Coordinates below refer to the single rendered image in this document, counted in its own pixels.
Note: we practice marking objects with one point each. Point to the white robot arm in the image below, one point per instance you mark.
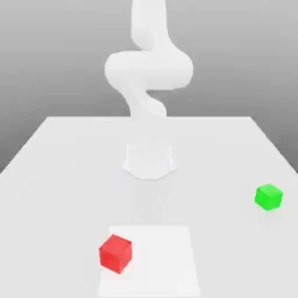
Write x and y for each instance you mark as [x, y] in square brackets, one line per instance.
[149, 69]

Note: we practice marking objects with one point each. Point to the small red cube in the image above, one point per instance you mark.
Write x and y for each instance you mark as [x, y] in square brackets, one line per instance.
[115, 254]

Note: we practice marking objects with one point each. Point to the small green cube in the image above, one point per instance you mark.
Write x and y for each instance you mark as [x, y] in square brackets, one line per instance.
[268, 197]

